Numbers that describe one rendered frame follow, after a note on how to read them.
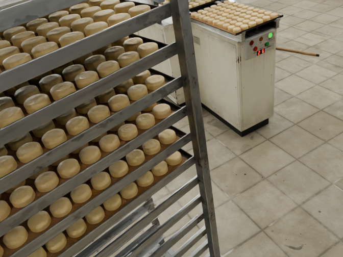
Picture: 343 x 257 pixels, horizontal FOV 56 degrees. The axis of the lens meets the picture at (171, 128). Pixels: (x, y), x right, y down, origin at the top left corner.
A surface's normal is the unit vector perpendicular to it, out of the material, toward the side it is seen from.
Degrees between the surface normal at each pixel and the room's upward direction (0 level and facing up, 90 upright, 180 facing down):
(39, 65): 90
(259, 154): 0
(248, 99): 90
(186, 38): 90
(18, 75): 90
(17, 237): 0
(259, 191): 0
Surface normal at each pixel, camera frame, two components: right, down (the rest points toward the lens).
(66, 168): -0.16, -0.79
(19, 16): 0.64, 0.37
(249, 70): 0.47, 0.47
